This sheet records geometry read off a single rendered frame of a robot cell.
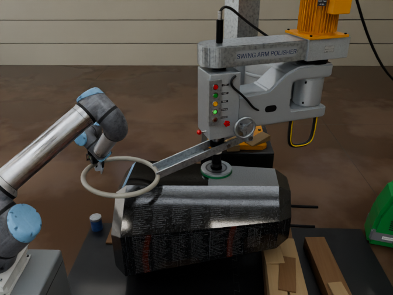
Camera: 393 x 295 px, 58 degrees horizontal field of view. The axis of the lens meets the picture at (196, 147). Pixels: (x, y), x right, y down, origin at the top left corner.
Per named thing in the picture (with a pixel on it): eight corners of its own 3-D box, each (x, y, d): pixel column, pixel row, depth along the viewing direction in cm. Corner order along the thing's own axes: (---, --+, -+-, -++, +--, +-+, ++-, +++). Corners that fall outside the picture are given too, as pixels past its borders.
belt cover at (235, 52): (321, 54, 249) (326, 30, 242) (346, 63, 228) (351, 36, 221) (192, 67, 222) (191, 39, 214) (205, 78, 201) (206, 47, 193)
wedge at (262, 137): (261, 136, 306) (262, 131, 304) (269, 140, 299) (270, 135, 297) (244, 142, 296) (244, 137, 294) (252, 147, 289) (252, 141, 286)
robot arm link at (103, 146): (138, 123, 163) (112, 154, 223) (119, 103, 162) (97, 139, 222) (120, 139, 158) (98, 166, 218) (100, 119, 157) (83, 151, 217)
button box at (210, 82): (219, 123, 220) (220, 78, 207) (220, 124, 218) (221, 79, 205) (206, 124, 218) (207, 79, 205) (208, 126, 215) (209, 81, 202)
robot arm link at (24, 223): (6, 264, 143) (31, 241, 138) (-26, 235, 141) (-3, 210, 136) (29, 243, 158) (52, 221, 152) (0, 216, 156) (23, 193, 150)
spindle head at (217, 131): (245, 123, 252) (249, 60, 231) (259, 136, 234) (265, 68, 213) (197, 130, 242) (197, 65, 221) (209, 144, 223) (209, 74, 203)
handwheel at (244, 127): (248, 131, 234) (250, 110, 227) (255, 137, 225) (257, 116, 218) (227, 134, 229) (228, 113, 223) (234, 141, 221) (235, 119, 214)
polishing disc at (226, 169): (234, 163, 254) (234, 161, 253) (228, 178, 236) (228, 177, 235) (204, 159, 259) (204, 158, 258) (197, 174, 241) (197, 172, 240)
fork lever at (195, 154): (243, 128, 252) (242, 122, 249) (256, 139, 235) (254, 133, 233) (152, 167, 241) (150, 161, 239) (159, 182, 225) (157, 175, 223)
